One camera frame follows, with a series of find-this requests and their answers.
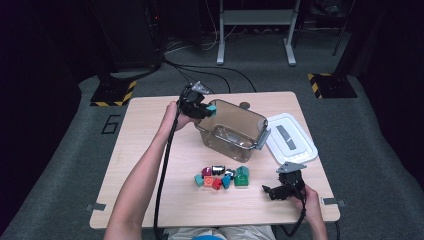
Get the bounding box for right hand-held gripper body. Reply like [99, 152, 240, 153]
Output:
[275, 161, 308, 201]

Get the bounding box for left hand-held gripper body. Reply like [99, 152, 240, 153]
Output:
[176, 80, 211, 118]

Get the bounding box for white bin lid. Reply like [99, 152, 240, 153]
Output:
[265, 112, 319, 166]

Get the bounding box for clear brown storage box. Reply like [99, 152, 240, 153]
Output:
[194, 98, 272, 163]

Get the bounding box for green house-shaped toy block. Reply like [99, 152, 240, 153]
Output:
[233, 165, 250, 188]

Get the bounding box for person's left hand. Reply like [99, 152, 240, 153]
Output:
[159, 100, 198, 135]

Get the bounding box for person's right hand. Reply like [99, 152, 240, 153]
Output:
[292, 184, 324, 224]

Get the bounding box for grey tape piece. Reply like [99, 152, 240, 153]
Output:
[85, 202, 107, 212]
[320, 197, 347, 208]

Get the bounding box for person's blue cloth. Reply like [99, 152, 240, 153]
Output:
[192, 233, 230, 240]

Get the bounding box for dark equipment tower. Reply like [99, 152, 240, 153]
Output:
[89, 0, 166, 73]

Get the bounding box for person's light trousers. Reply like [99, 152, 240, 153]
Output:
[163, 225, 278, 240]

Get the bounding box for white metal stand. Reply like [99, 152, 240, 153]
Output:
[216, 0, 298, 67]

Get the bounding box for thin black floor cable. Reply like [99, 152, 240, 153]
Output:
[175, 67, 192, 88]
[171, 64, 232, 94]
[184, 73, 216, 95]
[163, 59, 258, 93]

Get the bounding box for right hand-held gripper black cable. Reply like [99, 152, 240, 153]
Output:
[278, 191, 308, 239]

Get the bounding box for hand-held gripper black cable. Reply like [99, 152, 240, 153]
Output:
[278, 191, 308, 239]
[153, 99, 184, 240]

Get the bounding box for hazard-striped black base plate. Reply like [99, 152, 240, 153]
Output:
[90, 79, 138, 108]
[307, 73, 358, 99]

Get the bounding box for left hand-held gripper black cable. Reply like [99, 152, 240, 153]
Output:
[153, 99, 184, 240]

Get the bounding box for black stand post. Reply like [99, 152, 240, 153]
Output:
[333, 0, 388, 78]

